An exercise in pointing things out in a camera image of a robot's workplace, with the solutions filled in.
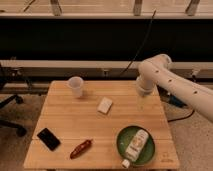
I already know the white sponge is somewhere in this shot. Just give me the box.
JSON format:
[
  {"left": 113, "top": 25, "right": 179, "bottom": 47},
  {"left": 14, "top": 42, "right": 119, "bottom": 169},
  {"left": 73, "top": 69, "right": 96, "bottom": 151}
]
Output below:
[{"left": 97, "top": 97, "right": 113, "bottom": 114}]

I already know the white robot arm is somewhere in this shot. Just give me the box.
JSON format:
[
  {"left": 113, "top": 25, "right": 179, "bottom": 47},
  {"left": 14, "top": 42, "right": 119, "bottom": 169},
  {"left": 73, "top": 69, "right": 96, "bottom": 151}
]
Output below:
[{"left": 136, "top": 54, "right": 213, "bottom": 123}]

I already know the green plate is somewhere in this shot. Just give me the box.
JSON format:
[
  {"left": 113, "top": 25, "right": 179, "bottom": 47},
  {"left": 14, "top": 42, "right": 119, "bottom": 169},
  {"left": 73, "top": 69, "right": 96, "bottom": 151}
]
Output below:
[{"left": 116, "top": 126, "right": 155, "bottom": 168}]

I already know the red brown chili pepper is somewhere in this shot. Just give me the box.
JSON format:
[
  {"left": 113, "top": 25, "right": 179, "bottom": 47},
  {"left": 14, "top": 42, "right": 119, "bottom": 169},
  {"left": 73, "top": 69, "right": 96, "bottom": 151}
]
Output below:
[{"left": 70, "top": 140, "right": 92, "bottom": 159}]

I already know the white lotion bottle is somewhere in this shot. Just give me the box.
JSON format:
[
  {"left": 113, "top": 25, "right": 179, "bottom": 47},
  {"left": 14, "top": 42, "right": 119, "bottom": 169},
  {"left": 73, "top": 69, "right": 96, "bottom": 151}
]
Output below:
[{"left": 122, "top": 129, "right": 149, "bottom": 168}]

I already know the black smartphone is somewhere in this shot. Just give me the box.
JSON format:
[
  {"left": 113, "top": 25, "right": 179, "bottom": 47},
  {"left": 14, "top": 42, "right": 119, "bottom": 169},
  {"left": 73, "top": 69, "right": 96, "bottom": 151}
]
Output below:
[{"left": 37, "top": 128, "right": 60, "bottom": 151}]

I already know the black hanging cable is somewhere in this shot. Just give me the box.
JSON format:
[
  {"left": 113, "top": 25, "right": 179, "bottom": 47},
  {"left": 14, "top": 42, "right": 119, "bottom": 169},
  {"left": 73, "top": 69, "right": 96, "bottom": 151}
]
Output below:
[{"left": 119, "top": 9, "right": 157, "bottom": 77}]

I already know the black floor cable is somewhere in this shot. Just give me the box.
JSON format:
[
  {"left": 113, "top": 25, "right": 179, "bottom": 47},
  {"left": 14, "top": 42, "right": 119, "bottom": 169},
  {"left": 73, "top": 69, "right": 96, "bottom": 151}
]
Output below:
[{"left": 166, "top": 94, "right": 196, "bottom": 123}]

